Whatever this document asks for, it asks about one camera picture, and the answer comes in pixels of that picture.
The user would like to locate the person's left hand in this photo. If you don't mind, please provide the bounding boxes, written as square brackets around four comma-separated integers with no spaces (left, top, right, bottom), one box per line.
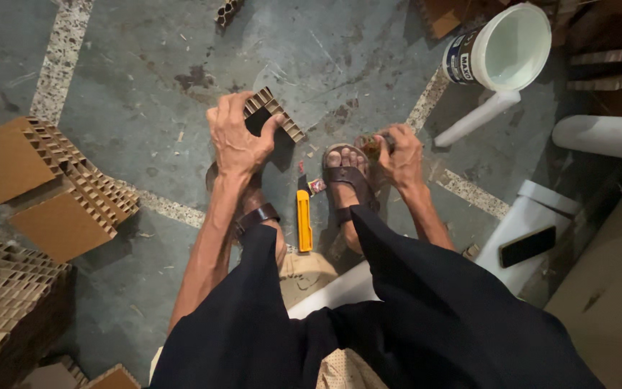
[206,91,286,179]

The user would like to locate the person's right hand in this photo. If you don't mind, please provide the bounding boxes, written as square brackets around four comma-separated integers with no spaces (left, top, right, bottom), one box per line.
[373,124,425,188]

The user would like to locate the small brown glue bottle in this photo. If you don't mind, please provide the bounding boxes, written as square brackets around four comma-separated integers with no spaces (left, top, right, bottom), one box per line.
[354,133,396,161]

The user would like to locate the small honeycomb cardboard block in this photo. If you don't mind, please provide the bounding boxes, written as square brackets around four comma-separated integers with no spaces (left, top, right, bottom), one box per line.
[243,86,307,144]

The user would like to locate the brown right sandal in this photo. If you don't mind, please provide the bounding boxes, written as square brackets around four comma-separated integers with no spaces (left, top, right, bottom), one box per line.
[322,143,382,228]

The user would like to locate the brown sandal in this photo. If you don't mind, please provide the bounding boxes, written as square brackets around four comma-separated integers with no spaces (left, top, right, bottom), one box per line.
[206,161,283,245]
[322,143,382,228]

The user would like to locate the person's right foot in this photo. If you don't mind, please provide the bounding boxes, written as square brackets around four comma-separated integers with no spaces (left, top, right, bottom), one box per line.
[325,148,370,256]

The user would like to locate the person's foot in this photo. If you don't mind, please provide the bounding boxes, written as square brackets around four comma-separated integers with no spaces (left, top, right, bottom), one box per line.
[325,148,370,256]
[240,181,288,268]

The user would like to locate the brown left sandal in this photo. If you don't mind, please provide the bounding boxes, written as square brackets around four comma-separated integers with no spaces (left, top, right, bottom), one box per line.
[206,161,283,245]

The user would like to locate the thin white pipe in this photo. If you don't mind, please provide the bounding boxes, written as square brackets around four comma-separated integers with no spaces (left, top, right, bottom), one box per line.
[433,89,522,148]

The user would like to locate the person's left foot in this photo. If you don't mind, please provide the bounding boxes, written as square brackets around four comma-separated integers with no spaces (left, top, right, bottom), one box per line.
[240,181,288,268]

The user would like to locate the yellow utility knife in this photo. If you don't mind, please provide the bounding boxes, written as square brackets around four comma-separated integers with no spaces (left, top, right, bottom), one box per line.
[296,189,314,254]

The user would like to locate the white plastic stand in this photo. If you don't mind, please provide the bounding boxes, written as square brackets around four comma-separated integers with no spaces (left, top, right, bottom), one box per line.
[474,179,583,297]

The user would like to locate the honeycomb cardboard scrap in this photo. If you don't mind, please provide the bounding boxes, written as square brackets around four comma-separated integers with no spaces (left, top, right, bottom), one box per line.
[214,0,245,28]

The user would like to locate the white low stool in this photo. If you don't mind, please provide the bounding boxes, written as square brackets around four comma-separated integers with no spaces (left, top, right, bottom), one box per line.
[287,259,381,321]

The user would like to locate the white plastic bucket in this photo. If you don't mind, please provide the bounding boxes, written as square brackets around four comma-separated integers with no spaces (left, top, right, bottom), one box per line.
[441,2,553,93]

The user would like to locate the black phone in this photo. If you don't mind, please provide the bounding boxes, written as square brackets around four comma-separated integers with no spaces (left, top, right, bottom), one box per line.
[498,225,557,269]

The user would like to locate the torn brown cardboard piece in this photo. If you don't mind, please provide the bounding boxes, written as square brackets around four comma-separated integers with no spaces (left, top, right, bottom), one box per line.
[279,251,340,310]

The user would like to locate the person's black trousers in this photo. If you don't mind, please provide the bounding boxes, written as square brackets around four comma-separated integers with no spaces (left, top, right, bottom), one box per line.
[149,204,607,389]

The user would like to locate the large honeycomb cardboard panel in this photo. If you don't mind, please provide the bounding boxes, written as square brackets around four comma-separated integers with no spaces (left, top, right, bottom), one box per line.
[8,159,141,264]
[0,116,93,207]

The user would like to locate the thick white pipe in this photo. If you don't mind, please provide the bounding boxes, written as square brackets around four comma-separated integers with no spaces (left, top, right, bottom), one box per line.
[551,114,622,164]

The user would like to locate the flat brown cardboard sheet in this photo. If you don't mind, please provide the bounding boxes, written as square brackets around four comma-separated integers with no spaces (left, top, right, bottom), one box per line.
[544,165,622,389]

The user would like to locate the brown cardboard panel pieces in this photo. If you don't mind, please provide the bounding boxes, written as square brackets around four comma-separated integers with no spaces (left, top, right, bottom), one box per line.
[17,354,143,389]

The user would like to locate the stack of honeycomb cardboard panels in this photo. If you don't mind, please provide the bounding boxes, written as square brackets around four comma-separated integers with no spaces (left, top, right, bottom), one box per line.
[0,234,74,389]

